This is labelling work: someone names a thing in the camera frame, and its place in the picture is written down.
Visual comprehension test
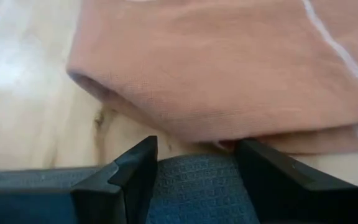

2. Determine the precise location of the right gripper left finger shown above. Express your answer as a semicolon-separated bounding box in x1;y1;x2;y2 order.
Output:
0;135;159;224

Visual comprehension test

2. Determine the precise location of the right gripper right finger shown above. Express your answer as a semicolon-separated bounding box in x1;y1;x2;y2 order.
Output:
234;138;358;224

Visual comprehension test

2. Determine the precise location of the grey waffle towel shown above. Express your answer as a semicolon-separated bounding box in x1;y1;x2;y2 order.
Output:
0;154;260;224

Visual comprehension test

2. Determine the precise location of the pink checked towel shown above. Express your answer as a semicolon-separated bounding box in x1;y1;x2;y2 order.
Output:
66;0;358;156

